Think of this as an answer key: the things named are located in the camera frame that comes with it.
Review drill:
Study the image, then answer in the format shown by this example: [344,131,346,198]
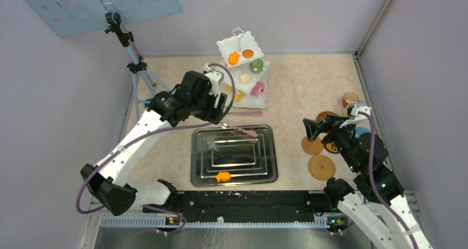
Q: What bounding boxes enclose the blue toy block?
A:
[144,98,152,107]

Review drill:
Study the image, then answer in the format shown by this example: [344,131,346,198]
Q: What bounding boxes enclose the woven coaster front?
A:
[307,155,336,181]

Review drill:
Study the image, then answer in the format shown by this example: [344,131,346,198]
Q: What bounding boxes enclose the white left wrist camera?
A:
[203,63,224,96]

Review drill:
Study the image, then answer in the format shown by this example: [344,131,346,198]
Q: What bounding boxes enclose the pink cake slice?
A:
[250,81,265,97]

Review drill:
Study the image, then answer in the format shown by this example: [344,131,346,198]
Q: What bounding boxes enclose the brown mug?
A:
[342,92,360,108]

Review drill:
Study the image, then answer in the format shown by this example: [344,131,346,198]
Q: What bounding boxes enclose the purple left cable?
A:
[76,62,237,236]

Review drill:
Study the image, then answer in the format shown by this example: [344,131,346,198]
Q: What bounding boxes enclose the metal tongs with pink tips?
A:
[220,110,263,138]

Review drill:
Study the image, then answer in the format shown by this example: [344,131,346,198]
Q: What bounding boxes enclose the brown coaster back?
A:
[316,111,338,122]

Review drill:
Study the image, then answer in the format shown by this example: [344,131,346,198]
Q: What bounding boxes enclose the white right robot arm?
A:
[302,113,433,248]

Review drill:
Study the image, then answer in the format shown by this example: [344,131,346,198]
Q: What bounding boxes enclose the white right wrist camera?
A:
[340,104,370,128]

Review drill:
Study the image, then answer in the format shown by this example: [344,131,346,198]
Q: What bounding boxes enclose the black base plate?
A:
[160,190,339,224]

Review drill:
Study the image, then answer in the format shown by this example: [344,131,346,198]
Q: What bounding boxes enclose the blue mug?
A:
[355,125,371,138]

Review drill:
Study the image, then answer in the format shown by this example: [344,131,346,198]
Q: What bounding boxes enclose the orange round cookie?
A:
[242,49,254,59]

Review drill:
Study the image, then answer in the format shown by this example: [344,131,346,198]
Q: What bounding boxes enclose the white three-tier dessert stand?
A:
[216,27,270,109]

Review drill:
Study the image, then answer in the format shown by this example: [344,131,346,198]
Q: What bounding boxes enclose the white round bun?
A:
[238,73,252,86]

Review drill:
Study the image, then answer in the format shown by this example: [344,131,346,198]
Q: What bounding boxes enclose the purple cable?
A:
[356,110,419,249]
[76,62,237,236]

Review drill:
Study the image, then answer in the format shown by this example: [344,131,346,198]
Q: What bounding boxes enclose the light blue music stand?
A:
[24,0,183,118]

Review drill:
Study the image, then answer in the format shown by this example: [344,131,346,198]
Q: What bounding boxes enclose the yellow cake slice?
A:
[235,91,246,103]

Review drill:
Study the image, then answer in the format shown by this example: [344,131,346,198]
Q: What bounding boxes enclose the green roll cake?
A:
[249,59,264,74]

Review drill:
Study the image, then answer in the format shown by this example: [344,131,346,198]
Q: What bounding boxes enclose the stainless steel tray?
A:
[190,124,278,187]

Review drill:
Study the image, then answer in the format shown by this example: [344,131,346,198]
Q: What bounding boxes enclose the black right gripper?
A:
[302,114,360,172]

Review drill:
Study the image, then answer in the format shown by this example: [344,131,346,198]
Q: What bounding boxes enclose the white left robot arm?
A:
[78,70,227,216]

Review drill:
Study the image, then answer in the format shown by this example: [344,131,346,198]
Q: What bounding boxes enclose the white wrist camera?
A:
[340,104,370,128]
[203,63,224,96]

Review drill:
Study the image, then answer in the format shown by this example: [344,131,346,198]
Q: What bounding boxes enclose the brown coaster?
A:
[301,136,324,155]
[316,111,338,122]

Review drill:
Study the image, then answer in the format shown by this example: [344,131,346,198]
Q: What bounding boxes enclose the orange fish cake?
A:
[228,51,241,66]
[215,171,232,183]

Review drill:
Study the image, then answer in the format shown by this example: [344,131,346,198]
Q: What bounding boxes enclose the brown coaster middle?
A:
[301,136,324,155]

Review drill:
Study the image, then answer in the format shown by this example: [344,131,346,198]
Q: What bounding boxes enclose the dark printed coaster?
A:
[324,142,339,154]

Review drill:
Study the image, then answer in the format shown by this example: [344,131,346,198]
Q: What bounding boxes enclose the white cable duct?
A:
[100,216,329,229]

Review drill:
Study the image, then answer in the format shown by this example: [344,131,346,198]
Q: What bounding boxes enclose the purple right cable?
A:
[356,110,419,249]

